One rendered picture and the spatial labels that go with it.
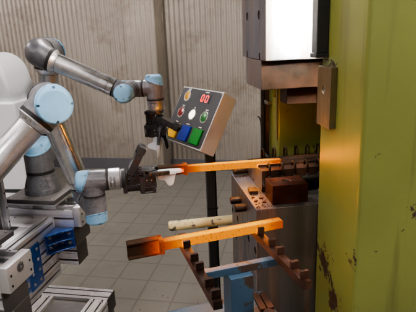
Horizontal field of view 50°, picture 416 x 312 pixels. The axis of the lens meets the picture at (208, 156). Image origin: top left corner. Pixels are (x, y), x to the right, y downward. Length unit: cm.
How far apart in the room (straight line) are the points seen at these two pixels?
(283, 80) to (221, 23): 311
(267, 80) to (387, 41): 46
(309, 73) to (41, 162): 114
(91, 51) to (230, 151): 182
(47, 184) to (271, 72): 106
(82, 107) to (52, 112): 371
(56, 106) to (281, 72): 71
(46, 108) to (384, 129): 94
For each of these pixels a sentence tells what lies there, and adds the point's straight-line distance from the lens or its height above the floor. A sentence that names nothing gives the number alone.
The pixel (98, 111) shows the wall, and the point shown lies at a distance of 504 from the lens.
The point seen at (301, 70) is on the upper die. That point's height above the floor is 133.
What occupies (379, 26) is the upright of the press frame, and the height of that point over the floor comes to 146.
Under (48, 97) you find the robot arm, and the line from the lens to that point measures 140.
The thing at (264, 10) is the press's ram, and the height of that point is 151.
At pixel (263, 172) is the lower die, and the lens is 153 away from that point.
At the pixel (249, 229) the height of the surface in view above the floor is 93.
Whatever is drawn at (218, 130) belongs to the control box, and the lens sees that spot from 196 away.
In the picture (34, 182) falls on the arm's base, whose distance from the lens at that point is 200.
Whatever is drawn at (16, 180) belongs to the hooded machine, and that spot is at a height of 16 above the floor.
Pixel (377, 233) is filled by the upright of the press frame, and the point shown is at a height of 93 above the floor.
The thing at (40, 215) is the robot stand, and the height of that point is 73.
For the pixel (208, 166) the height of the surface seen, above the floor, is 101.
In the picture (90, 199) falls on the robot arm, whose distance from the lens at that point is 155.
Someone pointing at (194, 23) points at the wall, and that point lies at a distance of 461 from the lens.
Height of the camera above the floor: 147
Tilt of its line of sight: 16 degrees down
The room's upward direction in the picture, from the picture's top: 2 degrees counter-clockwise
